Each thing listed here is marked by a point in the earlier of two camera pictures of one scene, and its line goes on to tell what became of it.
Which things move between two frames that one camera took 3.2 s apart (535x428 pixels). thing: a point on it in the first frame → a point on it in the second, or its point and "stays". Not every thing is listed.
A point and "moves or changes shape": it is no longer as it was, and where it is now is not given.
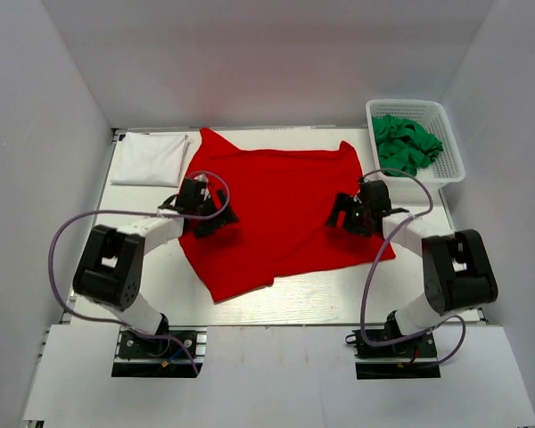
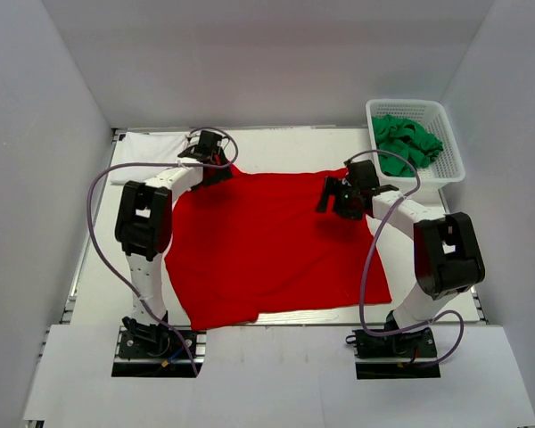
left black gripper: x=224 y=218 → x=220 y=174
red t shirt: x=283 y=201 moves or changes shape
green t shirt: x=403 y=144 stays
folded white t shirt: x=151 y=159 stays
